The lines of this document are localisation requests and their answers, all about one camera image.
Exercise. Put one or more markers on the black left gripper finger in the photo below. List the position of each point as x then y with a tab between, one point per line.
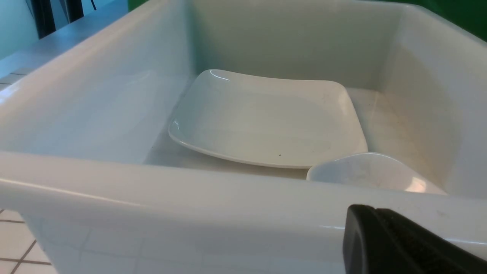
382	241

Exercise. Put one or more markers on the white square plate in tub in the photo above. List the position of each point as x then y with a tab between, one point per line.
268	122

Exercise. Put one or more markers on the small white bowl in tub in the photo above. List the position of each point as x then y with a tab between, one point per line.
372	170

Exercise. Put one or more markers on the large white plastic tub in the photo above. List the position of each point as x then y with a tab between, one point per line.
87	160

